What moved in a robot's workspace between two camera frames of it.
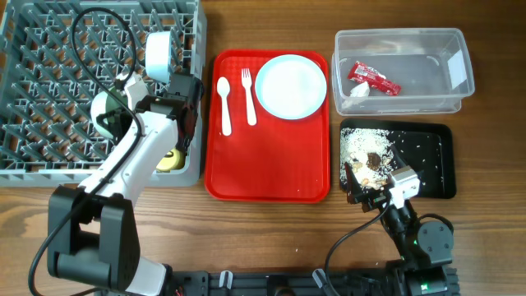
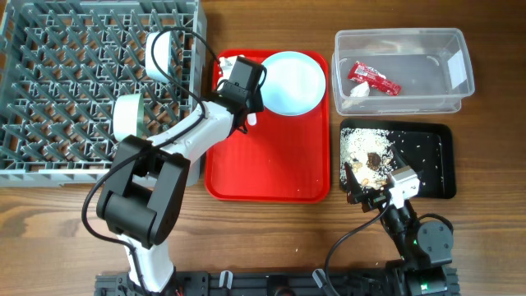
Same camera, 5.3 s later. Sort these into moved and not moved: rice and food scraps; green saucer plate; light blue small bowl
Moved: green saucer plate
Not moved: rice and food scraps; light blue small bowl
